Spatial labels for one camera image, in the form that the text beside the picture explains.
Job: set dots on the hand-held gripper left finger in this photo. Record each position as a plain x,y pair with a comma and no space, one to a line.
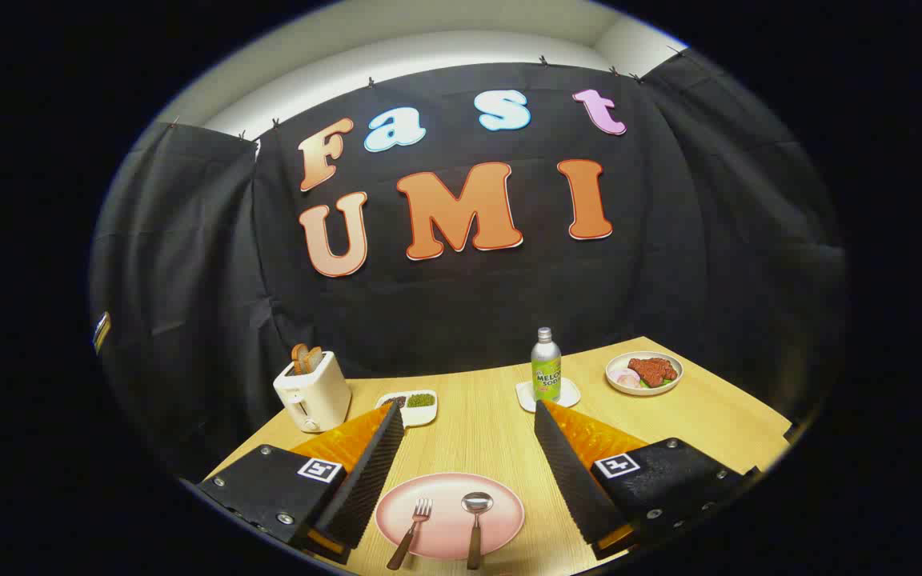
365,480

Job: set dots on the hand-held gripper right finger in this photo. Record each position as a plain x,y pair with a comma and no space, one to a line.
573,480

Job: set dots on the white square coaster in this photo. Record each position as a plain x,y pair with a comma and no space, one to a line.
569,394

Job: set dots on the white divided snack dish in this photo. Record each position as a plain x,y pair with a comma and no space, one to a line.
421,414

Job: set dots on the pink round plate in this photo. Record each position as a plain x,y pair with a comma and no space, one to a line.
445,528

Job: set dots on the cream white toaster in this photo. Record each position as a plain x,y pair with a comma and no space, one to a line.
318,396

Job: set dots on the heap of green beans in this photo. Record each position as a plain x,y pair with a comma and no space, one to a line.
420,400

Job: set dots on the green soda bottle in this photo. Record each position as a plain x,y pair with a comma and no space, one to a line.
546,372

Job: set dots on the pink ham slices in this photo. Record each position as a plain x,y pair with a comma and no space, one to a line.
626,379

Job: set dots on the white round food plate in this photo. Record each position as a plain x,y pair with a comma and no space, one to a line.
617,366

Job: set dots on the brown toast slice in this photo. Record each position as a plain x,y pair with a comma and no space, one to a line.
314,358
299,358

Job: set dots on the red meat piece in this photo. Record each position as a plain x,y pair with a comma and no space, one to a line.
653,370

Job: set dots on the black backdrop cloth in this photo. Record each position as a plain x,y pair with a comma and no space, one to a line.
469,304

